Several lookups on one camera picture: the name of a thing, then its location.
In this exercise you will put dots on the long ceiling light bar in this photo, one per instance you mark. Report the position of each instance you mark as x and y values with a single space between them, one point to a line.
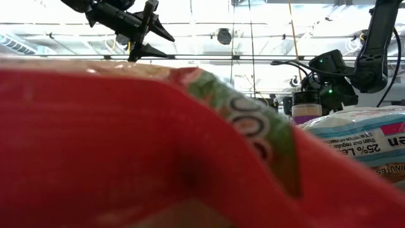
202 57

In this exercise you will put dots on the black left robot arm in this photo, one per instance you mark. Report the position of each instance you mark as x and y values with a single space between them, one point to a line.
79 4

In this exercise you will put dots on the black-lid spice jar purple label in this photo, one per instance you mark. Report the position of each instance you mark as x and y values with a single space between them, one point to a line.
306 111

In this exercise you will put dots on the blue white ramen packet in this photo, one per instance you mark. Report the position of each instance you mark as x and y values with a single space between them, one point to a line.
364 139

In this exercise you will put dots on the orange-red ramen packet green stripe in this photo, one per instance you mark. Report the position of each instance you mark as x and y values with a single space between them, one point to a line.
95 142

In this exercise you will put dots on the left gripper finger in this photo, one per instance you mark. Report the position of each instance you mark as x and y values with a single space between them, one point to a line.
152 51
161 31

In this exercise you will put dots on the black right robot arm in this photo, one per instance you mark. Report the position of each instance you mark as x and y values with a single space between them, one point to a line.
376 31

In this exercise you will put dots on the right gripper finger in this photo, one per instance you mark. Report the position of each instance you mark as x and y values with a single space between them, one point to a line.
287 106

